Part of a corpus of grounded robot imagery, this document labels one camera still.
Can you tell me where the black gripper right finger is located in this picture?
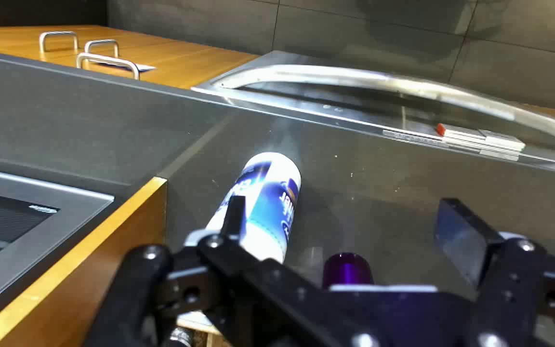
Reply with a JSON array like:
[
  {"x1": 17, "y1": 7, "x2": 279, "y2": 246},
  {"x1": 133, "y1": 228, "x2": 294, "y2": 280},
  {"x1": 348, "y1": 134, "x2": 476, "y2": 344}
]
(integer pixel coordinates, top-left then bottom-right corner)
[{"x1": 431, "y1": 197, "x2": 551, "y2": 347}]

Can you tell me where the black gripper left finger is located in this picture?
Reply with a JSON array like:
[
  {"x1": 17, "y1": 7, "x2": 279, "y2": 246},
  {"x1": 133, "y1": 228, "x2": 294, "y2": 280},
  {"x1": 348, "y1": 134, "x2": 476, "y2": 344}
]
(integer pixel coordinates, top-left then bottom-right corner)
[{"x1": 82, "y1": 194, "x2": 273, "y2": 347}]

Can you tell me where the blue and white wipes container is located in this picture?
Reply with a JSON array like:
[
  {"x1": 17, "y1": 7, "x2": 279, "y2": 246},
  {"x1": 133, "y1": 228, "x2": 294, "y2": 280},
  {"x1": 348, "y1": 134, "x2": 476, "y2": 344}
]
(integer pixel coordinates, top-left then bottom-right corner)
[{"x1": 185, "y1": 151, "x2": 304, "y2": 327}]

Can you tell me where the white dishwasher label sticker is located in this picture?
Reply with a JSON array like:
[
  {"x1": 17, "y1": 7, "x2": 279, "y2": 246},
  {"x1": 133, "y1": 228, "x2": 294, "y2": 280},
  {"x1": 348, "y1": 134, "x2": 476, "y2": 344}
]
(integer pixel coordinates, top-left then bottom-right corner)
[{"x1": 381, "y1": 120, "x2": 528, "y2": 155}]

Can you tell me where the purple cup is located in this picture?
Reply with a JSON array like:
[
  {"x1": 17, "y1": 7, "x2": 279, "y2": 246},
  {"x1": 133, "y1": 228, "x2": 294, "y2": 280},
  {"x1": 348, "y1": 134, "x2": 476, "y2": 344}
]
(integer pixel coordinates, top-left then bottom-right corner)
[{"x1": 319, "y1": 251, "x2": 375, "y2": 290}]

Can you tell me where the black microwave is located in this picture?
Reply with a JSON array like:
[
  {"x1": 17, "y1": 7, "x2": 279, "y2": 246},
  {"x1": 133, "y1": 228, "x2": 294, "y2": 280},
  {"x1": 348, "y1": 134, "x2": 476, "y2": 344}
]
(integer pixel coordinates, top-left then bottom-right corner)
[{"x1": 0, "y1": 165, "x2": 117, "y2": 323}]

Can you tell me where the stainless steel dishwasher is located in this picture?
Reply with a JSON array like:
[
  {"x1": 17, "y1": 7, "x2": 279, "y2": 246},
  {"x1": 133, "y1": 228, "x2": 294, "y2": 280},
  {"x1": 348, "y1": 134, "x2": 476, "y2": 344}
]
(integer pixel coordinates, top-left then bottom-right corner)
[{"x1": 190, "y1": 49, "x2": 555, "y2": 182}]

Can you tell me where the wooden lower cabinet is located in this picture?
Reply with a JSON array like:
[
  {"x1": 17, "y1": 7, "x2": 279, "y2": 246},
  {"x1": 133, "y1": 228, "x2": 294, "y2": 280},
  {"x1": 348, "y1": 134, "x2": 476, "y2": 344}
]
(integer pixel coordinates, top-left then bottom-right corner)
[{"x1": 0, "y1": 24, "x2": 260, "y2": 93}]

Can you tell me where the silver drawer handle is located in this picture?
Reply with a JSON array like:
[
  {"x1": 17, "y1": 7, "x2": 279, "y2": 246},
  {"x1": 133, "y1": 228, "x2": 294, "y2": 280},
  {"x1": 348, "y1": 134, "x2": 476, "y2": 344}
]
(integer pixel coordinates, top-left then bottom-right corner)
[{"x1": 73, "y1": 51, "x2": 142, "y2": 84}]

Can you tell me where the silver cabinet door handle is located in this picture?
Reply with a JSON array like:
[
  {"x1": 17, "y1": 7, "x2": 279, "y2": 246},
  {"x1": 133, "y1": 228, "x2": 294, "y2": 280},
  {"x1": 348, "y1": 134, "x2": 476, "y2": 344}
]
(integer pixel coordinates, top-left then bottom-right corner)
[
  {"x1": 82, "y1": 37, "x2": 123, "y2": 62},
  {"x1": 36, "y1": 30, "x2": 81, "y2": 57}
]

